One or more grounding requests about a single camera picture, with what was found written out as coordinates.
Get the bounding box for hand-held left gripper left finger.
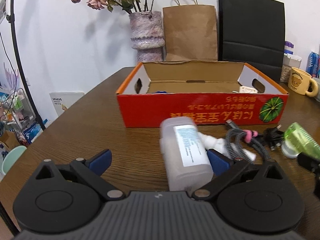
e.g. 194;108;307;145
35;149;126;202

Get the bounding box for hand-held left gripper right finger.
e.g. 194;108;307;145
191;149;285;202

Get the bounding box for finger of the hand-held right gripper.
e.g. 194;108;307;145
297;152;320;198

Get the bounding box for green spray bottle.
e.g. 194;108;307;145
281;122;320;161

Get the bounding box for grey braided cable bundle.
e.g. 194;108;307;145
225;120;273;163

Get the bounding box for black cable bundle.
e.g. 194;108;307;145
262;124;286;151

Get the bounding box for translucent plastic container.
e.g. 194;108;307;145
159;117;214;192

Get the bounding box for red cardboard box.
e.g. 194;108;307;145
116;60;290;128

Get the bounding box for white charger adapter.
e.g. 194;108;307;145
232;86;258;94

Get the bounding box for blue paper packages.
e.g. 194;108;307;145
22;119;50;143

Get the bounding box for yellow bear mug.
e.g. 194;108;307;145
287;67;319;98

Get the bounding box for mint green bucket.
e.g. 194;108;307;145
0;145;28;176

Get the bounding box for small brown cardboard box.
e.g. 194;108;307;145
0;130;21;151

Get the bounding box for blue drink can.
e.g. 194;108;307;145
306;51;320;79

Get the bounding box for clear white-lidded food container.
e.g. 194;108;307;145
279;53;302;83

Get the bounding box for purple flower decoration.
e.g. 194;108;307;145
2;62;20;91

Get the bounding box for brown paper bag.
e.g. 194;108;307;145
162;0;219;62

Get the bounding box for mottled purple ceramic vase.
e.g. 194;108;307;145
129;10;166;63

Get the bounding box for black paper bag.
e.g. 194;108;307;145
218;0;286;83

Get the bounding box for black light stand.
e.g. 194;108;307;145
6;0;47;131

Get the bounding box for wire storage rack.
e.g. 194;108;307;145
0;87;43;144

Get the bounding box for thin black lamp cable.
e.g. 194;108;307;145
0;30;20;99

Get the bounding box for wall picture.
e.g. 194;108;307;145
0;0;9;25

